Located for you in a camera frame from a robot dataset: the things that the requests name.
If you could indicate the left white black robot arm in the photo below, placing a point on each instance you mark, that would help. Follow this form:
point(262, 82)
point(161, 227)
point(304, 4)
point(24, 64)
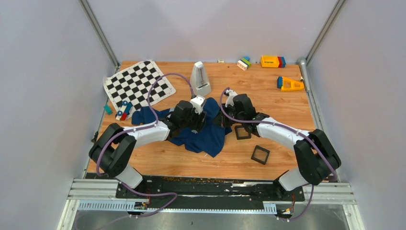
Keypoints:
point(112, 151)

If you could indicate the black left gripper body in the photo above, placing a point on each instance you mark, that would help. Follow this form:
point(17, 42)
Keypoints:
point(193, 121)

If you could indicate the blue cartoon print shirt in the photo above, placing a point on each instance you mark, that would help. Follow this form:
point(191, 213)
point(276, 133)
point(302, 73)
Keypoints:
point(210, 139)

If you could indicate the yellow blue toy ramp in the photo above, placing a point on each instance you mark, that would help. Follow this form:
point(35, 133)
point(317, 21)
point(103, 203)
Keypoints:
point(286, 84)

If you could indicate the white green blue blocks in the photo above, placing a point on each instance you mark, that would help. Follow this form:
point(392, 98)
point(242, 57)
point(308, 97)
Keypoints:
point(244, 63)

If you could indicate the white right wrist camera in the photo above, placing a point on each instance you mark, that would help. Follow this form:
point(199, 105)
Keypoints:
point(230, 95)

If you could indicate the checkered chessboard mat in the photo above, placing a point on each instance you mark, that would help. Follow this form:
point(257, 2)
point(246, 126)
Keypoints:
point(133, 84)

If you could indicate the white metronome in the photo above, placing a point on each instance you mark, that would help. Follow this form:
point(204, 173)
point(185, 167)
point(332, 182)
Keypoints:
point(199, 80)

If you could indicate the yellow toy block bin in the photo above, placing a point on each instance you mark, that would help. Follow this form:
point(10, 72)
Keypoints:
point(272, 62)

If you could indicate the red white blue toy car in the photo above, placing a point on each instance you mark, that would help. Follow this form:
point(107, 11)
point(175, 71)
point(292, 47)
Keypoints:
point(124, 111)

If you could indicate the teal small block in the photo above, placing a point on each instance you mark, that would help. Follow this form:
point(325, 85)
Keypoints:
point(108, 110)

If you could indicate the grey metal pipe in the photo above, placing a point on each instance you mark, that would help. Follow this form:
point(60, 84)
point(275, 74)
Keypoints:
point(304, 72)

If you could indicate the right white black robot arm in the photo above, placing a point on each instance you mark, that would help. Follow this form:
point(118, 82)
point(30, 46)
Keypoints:
point(315, 155)

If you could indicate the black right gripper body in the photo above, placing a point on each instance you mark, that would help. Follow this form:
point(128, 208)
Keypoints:
point(230, 111)

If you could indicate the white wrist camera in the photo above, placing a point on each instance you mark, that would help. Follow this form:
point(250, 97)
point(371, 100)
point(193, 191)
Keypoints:
point(198, 103)
point(230, 95)

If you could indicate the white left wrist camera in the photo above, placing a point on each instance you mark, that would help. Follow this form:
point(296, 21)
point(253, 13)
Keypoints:
point(198, 103)

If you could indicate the black square frame near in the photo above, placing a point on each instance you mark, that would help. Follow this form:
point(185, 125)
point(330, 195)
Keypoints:
point(241, 133)

